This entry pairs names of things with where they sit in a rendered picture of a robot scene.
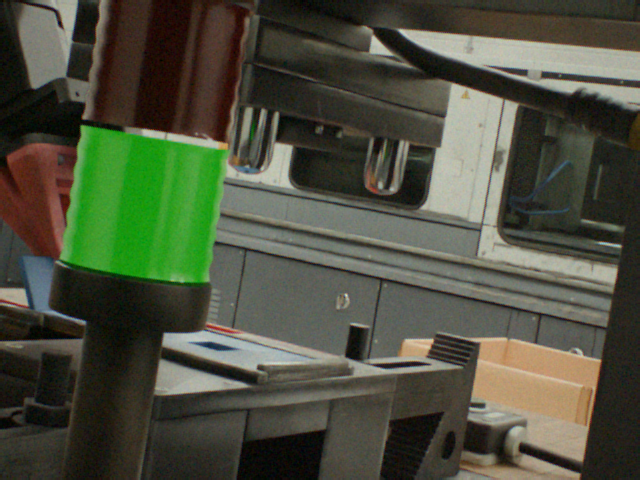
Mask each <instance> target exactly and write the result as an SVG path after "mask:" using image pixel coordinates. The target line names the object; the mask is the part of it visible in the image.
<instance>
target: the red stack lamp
mask: <svg viewBox="0 0 640 480"><path fill-rule="evenodd" d="M253 15H254V12H253V11H252V10H249V9H247V8H244V7H242V6H239V5H236V3H231V2H228V1H224V0H101V2H100V4H99V18H100V19H99V21H98V23H97V27H96V29H95V32H96V43H95V46H94V48H93V50H92V59H93V64H92V67H91V69H90V71H89V85H90V86H89V88H88V91H87V94H86V96H84V100H86V110H84V112H83V115H82V117H81V119H87V120H92V121H97V122H104V124H110V125H115V126H122V127H128V128H134V129H140V130H146V131H153V132H159V133H165V134H171V135H177V136H184V137H190V138H196V140H203V141H209V142H217V143H223V144H230V145H232V144H231V131H232V129H234V127H235V124H236V116H235V111H236V108H237V106H238V103H239V88H240V84H241V82H242V80H243V76H242V66H243V64H244V61H245V59H246V48H245V45H246V43H247V41H248V38H249V35H250V34H249V22H250V19H252V17H253Z"/></svg>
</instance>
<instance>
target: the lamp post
mask: <svg viewBox="0 0 640 480"><path fill-rule="evenodd" d="M211 291H212V285H211V284H210V283H209V282H205V283H187V282H173V281H163V280H154V279H146V277H139V276H131V275H125V274H119V273H113V272H107V271H102V270H97V269H92V268H88V267H82V266H78V265H75V264H71V263H68V262H65V260H62V259H56V262H55V264H54V269H53V275H52V282H50V289H49V296H48V302H47V304H48V307H49V308H50V309H51V310H54V311H56V313H58V314H61V315H63V316H66V317H71V318H74V319H78V320H82V321H86V326H85V333H83V339H82V345H81V353H80V359H79V366H78V372H77V380H76V386H75V392H74V399H73V405H72V412H71V419H69V425H68V432H67V439H66V446H65V452H64V458H63V465H62V472H61V479H60V480H140V479H141V472H142V466H143V459H144V453H145V446H146V440H147V434H148V427H149V421H151V414H152V408H153V401H154V394H155V388H156V382H157V375H158V369H159V362H160V356H161V350H162V343H163V336H164V333H166V334H193V333H200V332H203V330H204V329H205V327H206V323H207V317H208V310H209V304H210V298H211Z"/></svg>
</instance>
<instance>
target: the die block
mask: <svg viewBox="0 0 640 480"><path fill-rule="evenodd" d="M35 388H36V383H34V382H30V381H27V380H24V379H20V377H17V376H13V375H10V374H6V373H3V372H0V409H2V408H13V407H24V402H25V399H26V398H34V394H35ZM393 395H394V392H383V393H375V394H366V395H358V396H348V397H340V398H331V399H322V401H313V402H305V403H296V404H287V405H278V406H270V407H260V408H252V409H243V410H235V411H225V412H216V413H208V414H198V415H190V417H181V418H173V419H163V420H153V419H151V421H149V427H148V434H147V440H146V446H145V453H144V459H143V466H142V472H141V479H140V480H379V475H380V469H381V462H382V457H383V451H384V444H386V439H385V438H387V432H388V426H389V420H390V413H391V408H392V402H393Z"/></svg>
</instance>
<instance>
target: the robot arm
mask: <svg viewBox="0 0 640 480"><path fill-rule="evenodd" d="M69 50H70V48H69V44H68V39H67V36H66V32H65V28H64V23H63V21H62V15H61V11H60V7H59V3H58V0H0V217H1V218H2V220H3V221H4V222H6V223H7V224H8V225H9V226H10V228H11V229H12V230H13V231H14V232H15V233H16V234H17V235H18V236H19V238H21V239H22V240H23V241H24V242H25V244H26V245H27V246H28V248H29V249H30V250H31V252H32V253H33V255H34V256H48V257H53V258H54V259H55V262H56V259H60V258H59V256H60V254H61V252H62V249H63V237H62V235H63V233H64V231H65V228H66V225H68V223H66V212H68V210H69V206H70V204H71V198H70V190H71V187H72V185H73V183H74V171H73V169H74V166H75V164H76V162H77V159H78V157H77V145H78V143H79V140H80V137H81V132H80V126H87V127H94V128H101V129H107V130H112V131H119V132H125V133H131V134H138V135H144V134H143V131H142V130H140V129H134V128H128V127H122V126H115V125H110V124H104V122H97V121H92V120H87V119H81V117H82V115H83V112H84V110H86V100H84V96H86V94H87V91H88V88H89V86H90V85H89V82H84V81H80V80H75V79H71V78H67V77H66V70H67V63H68V56H69Z"/></svg>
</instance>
